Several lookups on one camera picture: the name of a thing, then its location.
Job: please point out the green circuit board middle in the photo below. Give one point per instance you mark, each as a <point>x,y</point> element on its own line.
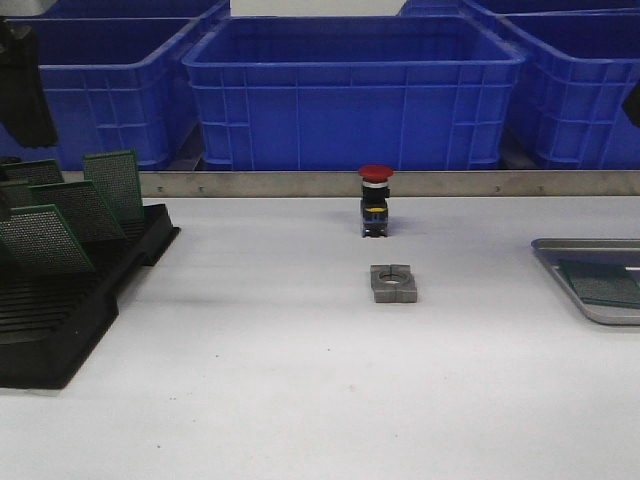
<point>83,208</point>

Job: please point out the green perforated circuit board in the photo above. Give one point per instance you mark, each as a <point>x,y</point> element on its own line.
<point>601,284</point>

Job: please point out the green circuit board front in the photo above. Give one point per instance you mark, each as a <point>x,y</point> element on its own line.
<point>42,243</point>

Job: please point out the blue plastic crate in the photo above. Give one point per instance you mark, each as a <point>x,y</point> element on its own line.
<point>336,93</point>
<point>566,108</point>
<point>114,84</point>

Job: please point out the green circuit board upright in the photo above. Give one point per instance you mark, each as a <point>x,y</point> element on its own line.
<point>115,175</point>

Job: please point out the black slotted board rack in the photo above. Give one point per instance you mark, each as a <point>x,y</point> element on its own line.
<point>51,324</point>

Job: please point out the red emergency stop button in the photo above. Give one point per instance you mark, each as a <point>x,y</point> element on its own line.
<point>373,204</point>

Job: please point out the blue crate rear centre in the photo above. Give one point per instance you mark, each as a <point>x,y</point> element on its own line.
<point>448,7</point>

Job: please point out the blue plastic crate centre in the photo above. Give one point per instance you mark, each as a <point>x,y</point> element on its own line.
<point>336,93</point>

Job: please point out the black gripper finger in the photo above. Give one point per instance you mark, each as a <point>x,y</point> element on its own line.
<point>631,107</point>
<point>25,113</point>

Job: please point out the blue crate rear right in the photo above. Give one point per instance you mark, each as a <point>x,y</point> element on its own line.
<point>508,7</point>

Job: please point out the green circuit board left edge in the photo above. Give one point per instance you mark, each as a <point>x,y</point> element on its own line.
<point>16,194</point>

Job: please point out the silver metal tray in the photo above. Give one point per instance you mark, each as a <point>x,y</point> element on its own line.
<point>608,251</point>

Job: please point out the metal table edge rail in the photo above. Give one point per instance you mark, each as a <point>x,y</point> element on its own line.
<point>341,184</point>

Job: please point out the green circuit board rear left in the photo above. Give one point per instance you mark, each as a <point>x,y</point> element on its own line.
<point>42,172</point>

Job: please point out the blue plastic crate left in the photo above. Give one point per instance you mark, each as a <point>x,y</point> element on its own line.
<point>114,84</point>

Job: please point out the grey metal clamp block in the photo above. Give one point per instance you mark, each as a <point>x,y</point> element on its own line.
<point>393,283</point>

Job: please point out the blue crate rear left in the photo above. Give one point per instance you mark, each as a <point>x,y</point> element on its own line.
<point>201,9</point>

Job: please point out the blue plastic crate right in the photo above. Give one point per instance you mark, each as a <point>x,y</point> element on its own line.
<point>566,108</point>

